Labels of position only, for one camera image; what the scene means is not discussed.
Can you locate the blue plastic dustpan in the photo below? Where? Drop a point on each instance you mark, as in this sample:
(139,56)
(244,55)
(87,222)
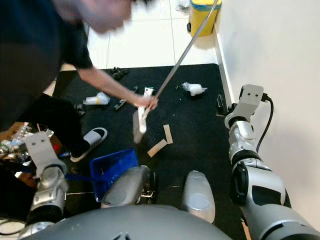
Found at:
(115,167)

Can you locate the person's right forearm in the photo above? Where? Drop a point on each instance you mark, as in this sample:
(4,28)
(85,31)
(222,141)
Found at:
(115,87)

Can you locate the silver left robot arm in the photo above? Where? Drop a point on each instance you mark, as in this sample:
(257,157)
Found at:
(50,190)

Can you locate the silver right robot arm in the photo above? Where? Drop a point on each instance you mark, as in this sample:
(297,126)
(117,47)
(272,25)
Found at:
(242,137)

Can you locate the person's right hand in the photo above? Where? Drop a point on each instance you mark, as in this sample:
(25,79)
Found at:
(146,103)

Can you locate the crushed white plastic bottle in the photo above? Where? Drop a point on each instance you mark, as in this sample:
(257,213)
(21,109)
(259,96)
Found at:
(195,89)

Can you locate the brown cardboard strip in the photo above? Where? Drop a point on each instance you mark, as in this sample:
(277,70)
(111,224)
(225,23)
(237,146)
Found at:
(167,133)
(156,148)

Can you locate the silver right robot leg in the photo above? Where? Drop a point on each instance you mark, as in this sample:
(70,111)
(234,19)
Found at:
(198,195)

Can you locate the silver robot leg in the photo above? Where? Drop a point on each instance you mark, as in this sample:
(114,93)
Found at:
(125,187)
(198,195)

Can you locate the yellow wheeled bin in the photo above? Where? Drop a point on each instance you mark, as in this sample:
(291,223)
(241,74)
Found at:
(200,22)

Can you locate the brown cardboard rubbish box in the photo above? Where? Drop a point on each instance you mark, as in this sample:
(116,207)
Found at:
(10,127)

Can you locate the black plastic strip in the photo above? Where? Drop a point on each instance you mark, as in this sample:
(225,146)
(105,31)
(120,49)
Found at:
(122,102)

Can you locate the black crumpled scrap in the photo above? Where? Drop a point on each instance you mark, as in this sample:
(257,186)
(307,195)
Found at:
(82,108)
(119,73)

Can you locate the silver left robot leg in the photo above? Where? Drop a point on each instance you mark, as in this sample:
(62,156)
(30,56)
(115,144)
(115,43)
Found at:
(125,187)

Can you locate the person in dark blue shirt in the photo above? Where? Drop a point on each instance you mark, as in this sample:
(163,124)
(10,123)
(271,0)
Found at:
(30,50)

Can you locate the grey robot torso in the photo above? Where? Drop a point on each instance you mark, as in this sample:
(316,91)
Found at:
(125,227)

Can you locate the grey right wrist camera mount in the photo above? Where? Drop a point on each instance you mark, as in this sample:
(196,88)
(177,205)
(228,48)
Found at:
(250,99)

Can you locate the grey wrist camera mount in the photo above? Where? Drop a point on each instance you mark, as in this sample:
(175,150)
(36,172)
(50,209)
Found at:
(250,99)
(41,149)

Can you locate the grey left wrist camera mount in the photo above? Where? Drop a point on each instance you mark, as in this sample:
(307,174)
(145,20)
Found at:
(41,149)

